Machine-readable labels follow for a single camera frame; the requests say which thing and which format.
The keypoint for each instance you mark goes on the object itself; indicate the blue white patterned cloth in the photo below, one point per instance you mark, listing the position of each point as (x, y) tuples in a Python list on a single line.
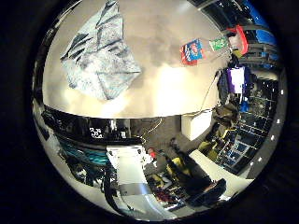
[(99, 62)]

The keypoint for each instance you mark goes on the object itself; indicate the small red object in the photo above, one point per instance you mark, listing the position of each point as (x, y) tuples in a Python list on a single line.
[(152, 153)]

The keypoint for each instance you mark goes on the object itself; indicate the white box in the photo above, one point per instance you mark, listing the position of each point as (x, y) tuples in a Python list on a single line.
[(196, 124)]

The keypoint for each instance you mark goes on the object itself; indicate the black and white marker tag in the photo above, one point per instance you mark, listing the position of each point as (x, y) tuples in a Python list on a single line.
[(96, 132)]

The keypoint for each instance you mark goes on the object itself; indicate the yellow object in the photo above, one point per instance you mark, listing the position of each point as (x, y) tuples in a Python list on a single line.
[(176, 165)]

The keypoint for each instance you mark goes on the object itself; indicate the teal bundle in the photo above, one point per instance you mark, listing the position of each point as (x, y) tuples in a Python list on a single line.
[(90, 154)]

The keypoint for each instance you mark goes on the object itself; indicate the red and blue snack packet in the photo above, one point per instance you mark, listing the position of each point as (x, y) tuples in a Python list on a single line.
[(191, 51)]

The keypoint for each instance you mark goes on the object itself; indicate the olive green jacket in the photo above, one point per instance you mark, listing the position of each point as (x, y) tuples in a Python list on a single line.
[(225, 115)]

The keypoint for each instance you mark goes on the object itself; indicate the white side table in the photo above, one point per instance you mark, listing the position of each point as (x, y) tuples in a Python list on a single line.
[(218, 174)]

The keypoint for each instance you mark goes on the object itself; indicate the lit computer monitor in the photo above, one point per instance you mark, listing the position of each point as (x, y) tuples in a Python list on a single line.
[(237, 79)]

